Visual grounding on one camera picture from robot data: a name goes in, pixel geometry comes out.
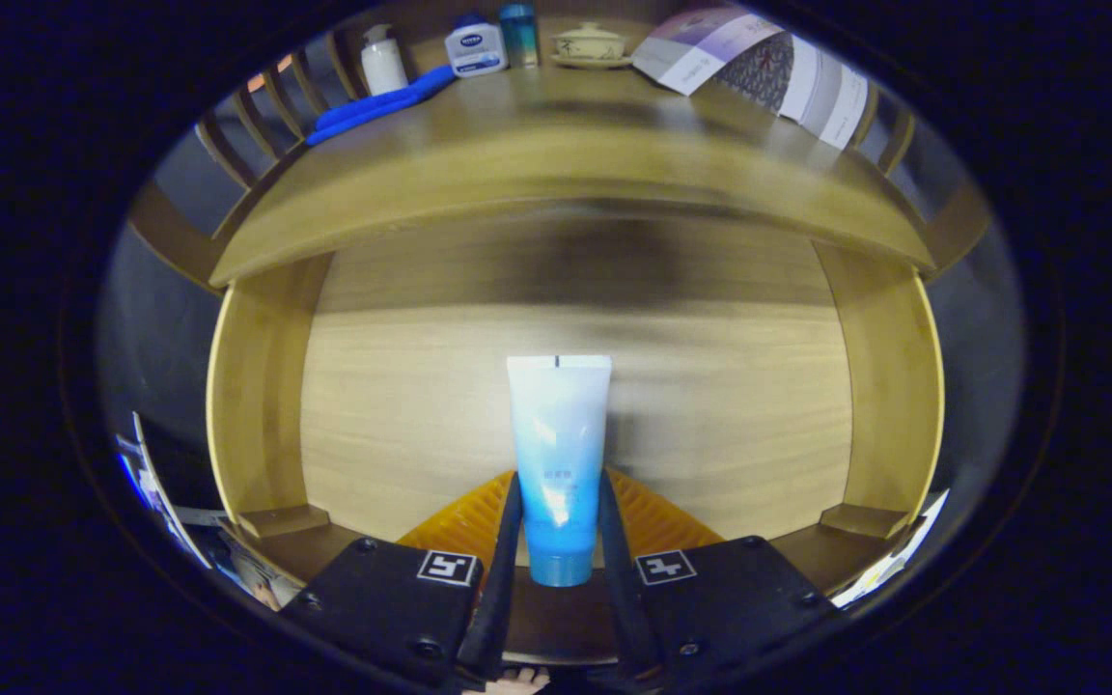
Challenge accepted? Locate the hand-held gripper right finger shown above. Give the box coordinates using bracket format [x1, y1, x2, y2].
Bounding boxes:
[598, 467, 842, 691]

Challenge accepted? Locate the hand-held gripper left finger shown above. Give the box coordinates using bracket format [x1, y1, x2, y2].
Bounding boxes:
[278, 470, 526, 694]

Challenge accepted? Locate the blue white tube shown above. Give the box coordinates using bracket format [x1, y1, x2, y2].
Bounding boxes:
[506, 354, 613, 588]

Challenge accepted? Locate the wooden drawer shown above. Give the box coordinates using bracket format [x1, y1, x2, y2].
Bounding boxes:
[207, 208, 948, 667]

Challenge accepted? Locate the wooden countertop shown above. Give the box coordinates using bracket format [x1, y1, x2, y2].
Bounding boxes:
[208, 66, 938, 289]

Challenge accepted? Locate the printed paper clutter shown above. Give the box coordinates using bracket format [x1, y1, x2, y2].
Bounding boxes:
[117, 413, 279, 611]

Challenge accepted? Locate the white sheet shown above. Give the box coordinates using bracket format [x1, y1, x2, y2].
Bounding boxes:
[831, 490, 951, 609]

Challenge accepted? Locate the blue folded cloth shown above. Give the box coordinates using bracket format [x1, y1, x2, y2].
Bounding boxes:
[305, 65, 458, 148]

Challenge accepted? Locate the black backdrop cloth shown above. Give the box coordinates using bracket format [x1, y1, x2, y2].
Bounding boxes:
[97, 53, 1025, 503]

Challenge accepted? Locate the white pump bottle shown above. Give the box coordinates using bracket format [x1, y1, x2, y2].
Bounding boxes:
[360, 24, 410, 97]

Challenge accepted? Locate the white book patterned cover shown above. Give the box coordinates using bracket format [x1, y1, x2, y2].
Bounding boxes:
[715, 32, 822, 122]

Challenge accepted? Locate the white blue-capped lotion bottle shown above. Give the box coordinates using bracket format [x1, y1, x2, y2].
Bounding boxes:
[444, 12, 509, 78]

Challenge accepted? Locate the purple white book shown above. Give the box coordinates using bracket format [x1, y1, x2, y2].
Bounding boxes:
[631, 8, 758, 97]

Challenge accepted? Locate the beige lidded teacup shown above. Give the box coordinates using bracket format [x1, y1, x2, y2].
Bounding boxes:
[550, 21, 634, 70]

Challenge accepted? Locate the teal spray can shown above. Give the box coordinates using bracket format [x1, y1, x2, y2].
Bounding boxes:
[499, 3, 541, 69]

